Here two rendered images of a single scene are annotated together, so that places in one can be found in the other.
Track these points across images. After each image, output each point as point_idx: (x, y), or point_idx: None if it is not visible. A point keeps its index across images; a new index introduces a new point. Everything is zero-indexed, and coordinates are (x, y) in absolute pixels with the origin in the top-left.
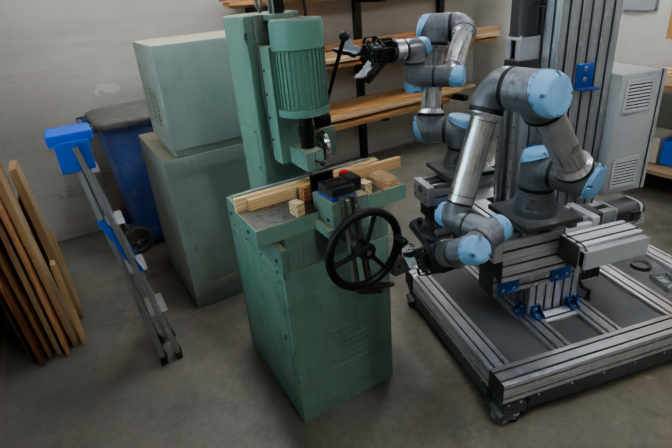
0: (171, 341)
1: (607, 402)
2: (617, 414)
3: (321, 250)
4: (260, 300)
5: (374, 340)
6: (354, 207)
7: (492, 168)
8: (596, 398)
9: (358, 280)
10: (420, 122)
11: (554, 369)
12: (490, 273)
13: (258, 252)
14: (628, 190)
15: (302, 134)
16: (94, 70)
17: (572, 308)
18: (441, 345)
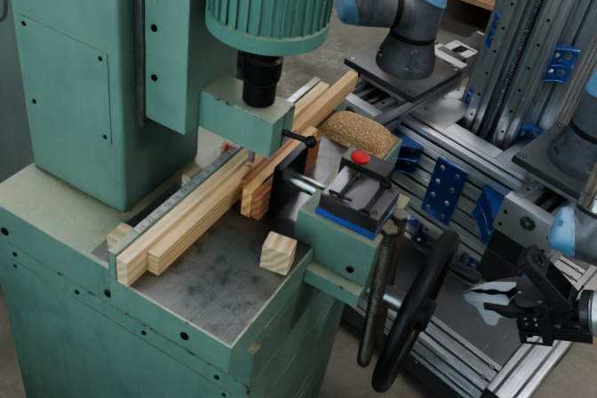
0: None
1: (572, 366)
2: (588, 379)
3: (298, 310)
4: (104, 392)
5: (312, 390)
6: (400, 235)
7: (455, 67)
8: (560, 363)
9: (372, 349)
10: None
11: (553, 361)
12: (513, 264)
13: (131, 326)
14: (457, 29)
15: (262, 78)
16: None
17: None
18: (354, 338)
